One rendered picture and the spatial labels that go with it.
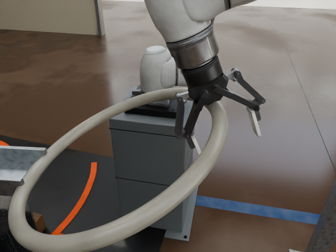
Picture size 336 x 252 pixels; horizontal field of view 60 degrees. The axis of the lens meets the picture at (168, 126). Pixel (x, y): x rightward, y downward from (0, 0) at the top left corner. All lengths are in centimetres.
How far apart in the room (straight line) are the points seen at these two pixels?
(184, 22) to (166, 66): 94
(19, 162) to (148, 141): 79
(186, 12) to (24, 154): 54
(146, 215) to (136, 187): 131
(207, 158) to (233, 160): 205
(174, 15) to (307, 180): 214
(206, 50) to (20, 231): 44
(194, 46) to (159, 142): 101
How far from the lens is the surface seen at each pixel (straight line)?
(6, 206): 139
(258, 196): 225
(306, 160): 271
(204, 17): 52
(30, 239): 55
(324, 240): 172
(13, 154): 84
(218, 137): 51
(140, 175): 167
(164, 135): 145
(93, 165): 245
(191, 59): 53
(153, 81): 146
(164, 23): 52
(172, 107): 149
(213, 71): 56
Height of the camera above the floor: 156
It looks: 33 degrees down
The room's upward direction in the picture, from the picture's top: straight up
